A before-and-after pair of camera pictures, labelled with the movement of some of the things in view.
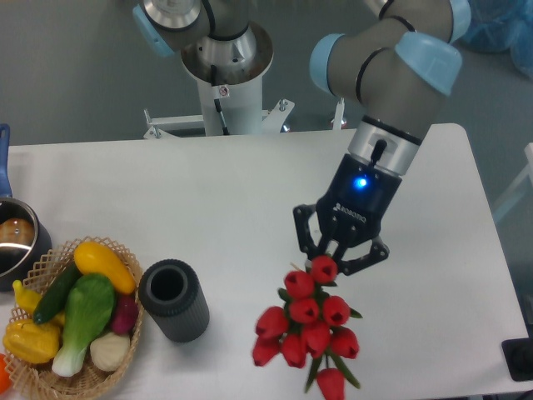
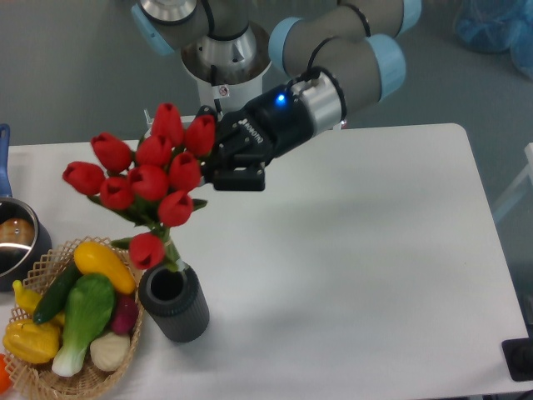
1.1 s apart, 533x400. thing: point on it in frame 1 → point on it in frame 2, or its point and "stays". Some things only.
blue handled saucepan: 25,241 stays
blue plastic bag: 502,26 stays
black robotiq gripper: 353,212 → 268,127
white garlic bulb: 108,352 stays
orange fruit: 5,380 stays
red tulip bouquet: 311,330 → 156,179
